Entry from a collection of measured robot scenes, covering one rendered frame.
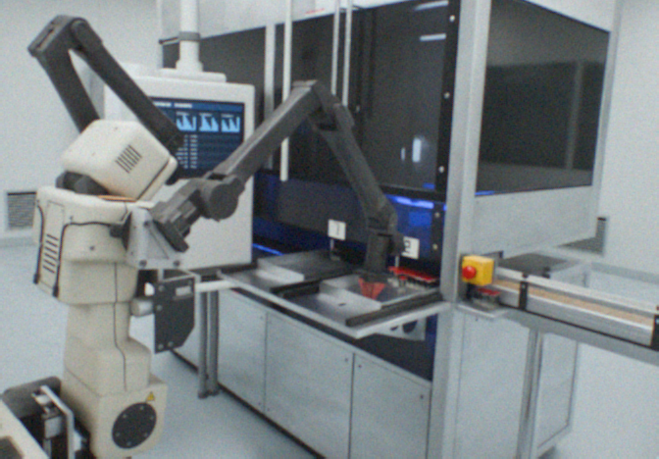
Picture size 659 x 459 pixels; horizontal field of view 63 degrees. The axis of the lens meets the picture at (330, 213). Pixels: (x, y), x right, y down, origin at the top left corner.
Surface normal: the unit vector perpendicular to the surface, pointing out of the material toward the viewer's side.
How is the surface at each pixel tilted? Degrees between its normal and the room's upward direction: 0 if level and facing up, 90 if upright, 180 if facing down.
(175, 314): 90
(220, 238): 90
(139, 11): 90
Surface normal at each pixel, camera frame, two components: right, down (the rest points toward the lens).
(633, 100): -0.74, 0.07
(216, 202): 0.72, 0.14
